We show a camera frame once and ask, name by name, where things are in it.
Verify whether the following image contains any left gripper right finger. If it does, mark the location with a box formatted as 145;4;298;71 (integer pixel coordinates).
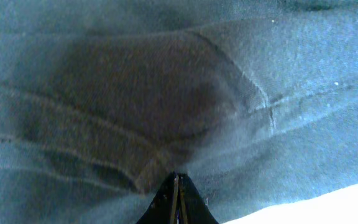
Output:
178;174;218;224

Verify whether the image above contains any dark navy t-shirt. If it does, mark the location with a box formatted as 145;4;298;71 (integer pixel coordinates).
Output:
0;1;358;223

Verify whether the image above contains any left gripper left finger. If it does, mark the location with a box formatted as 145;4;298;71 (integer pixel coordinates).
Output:
136;172;178;224

